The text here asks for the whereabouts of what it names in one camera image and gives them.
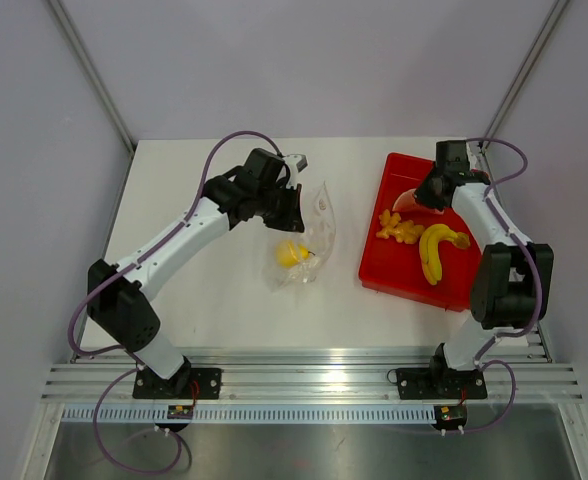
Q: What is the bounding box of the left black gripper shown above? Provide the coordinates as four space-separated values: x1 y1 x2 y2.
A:
256 181 304 233

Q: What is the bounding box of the yellow pear toy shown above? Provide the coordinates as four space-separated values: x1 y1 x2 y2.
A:
275 240 311 269

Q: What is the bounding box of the clear zip top bag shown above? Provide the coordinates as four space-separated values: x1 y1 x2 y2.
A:
262 182 336 291

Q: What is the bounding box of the watermelon slice toy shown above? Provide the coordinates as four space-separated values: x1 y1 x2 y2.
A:
392 189 443 215

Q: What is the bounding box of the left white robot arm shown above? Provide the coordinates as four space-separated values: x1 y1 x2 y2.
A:
87 148 308 399

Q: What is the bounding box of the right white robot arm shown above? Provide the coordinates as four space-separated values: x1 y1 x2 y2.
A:
396 140 554 400

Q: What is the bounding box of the yellow banana bunch toy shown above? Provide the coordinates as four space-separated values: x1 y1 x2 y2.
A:
419 224 471 286

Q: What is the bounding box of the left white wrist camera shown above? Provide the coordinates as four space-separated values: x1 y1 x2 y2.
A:
283 154 308 174

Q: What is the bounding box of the right aluminium frame post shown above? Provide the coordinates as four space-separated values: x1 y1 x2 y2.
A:
483 0 573 137

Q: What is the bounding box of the aluminium frame post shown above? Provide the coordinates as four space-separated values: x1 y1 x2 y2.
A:
483 0 573 137
44 0 137 159

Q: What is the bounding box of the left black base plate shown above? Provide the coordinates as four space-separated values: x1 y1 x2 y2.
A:
132 366 223 400

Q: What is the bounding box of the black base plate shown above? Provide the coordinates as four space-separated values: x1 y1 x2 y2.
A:
132 366 223 400
394 367 488 401

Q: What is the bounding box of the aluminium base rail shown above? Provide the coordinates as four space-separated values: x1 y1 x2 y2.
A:
41 345 583 404

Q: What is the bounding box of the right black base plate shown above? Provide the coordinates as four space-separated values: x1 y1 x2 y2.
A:
394 367 488 401

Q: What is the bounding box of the left aluminium frame post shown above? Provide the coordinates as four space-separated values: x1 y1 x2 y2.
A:
44 0 137 159

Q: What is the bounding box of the white slotted cable duct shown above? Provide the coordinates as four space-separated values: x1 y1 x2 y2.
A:
62 404 436 425

